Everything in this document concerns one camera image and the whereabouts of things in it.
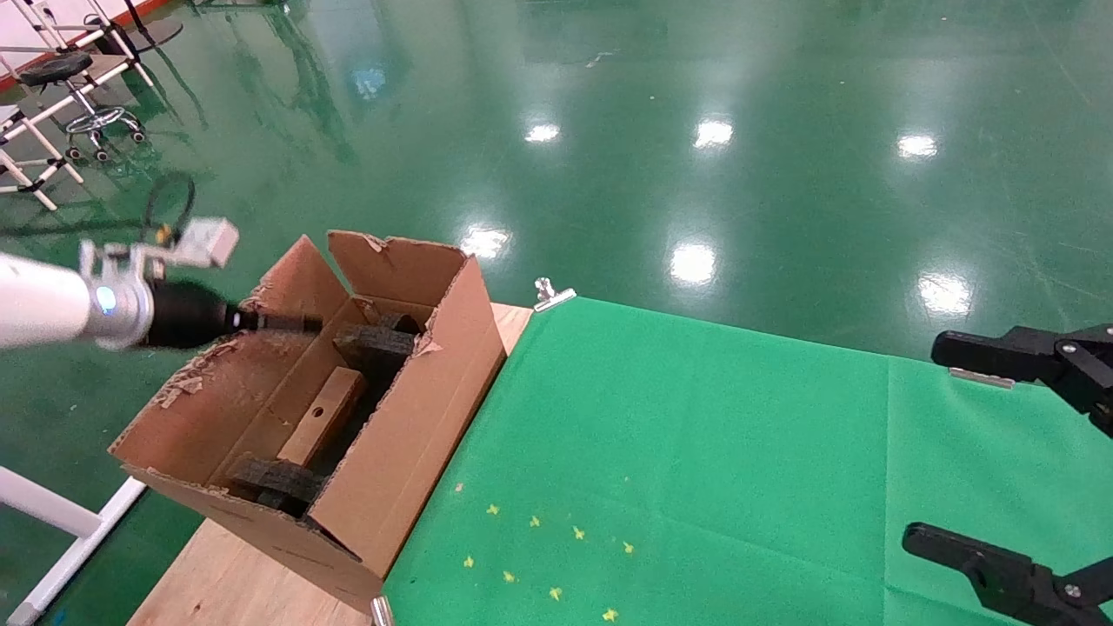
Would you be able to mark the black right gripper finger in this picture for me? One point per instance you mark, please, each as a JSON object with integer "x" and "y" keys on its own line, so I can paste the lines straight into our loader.
{"x": 983, "y": 569}
{"x": 1000, "y": 356}

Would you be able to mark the green table cloth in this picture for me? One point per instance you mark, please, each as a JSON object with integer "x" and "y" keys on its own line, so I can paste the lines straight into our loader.
{"x": 739, "y": 452}

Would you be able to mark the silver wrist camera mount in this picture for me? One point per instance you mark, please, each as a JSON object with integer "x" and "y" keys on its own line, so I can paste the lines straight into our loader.
{"x": 209, "y": 242}

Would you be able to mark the white pipe table frame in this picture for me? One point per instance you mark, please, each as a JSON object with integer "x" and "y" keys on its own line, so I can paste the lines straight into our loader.
{"x": 43, "y": 509}

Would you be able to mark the white pipe frame rack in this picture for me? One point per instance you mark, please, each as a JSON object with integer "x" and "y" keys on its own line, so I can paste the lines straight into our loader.
{"x": 35, "y": 113}

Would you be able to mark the open brown cardboard carton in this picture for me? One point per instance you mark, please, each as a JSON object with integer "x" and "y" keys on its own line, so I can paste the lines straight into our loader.
{"x": 417, "y": 452}

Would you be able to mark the black wheeled stool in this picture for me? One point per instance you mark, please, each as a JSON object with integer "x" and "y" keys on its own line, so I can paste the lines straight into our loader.
{"x": 56, "y": 68}

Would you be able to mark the black round stand base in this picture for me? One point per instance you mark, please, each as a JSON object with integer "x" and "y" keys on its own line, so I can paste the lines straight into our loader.
{"x": 152, "y": 35}

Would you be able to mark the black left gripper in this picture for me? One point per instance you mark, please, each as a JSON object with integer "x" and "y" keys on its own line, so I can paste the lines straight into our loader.
{"x": 187, "y": 315}

